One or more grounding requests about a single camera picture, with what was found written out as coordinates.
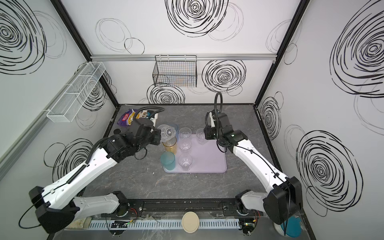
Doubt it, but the yellow transparent cup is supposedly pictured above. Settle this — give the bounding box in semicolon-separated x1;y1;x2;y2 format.
163;137;178;155

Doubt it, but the purple yellow food packet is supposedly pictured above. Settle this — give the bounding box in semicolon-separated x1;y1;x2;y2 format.
118;109;151;127

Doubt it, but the clear faceted glass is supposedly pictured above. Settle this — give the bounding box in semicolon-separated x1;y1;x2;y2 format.
179;139;193;153
179;127;192;140

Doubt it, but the teal frosted cup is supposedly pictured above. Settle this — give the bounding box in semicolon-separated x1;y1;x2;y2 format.
161;152;176;171

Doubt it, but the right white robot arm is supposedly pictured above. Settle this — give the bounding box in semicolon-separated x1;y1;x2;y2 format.
204;92;303;225

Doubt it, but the teal lidded white container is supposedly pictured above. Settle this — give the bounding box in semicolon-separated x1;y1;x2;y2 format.
274;216;302;238

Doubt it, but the lilac plastic tray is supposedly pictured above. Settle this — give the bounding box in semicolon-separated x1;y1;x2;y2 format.
163;135;227;174

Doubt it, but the black wire wall basket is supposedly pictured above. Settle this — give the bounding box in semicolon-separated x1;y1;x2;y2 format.
152;55;198;88

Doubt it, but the white slotted cable duct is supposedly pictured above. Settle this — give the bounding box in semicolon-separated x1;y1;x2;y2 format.
87;219;241;231

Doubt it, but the blue frosted cup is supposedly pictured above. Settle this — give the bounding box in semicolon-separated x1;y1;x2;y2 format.
168;123;179;139

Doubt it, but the beige jar lying down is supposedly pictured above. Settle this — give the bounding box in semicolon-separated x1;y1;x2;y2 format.
65;217;92;230

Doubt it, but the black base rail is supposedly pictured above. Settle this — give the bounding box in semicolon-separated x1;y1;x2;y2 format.
113;197;304;217

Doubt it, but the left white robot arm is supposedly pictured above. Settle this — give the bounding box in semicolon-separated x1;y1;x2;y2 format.
29;106;165;234

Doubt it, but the beige round lid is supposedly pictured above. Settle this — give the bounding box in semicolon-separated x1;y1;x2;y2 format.
182;212;200;234

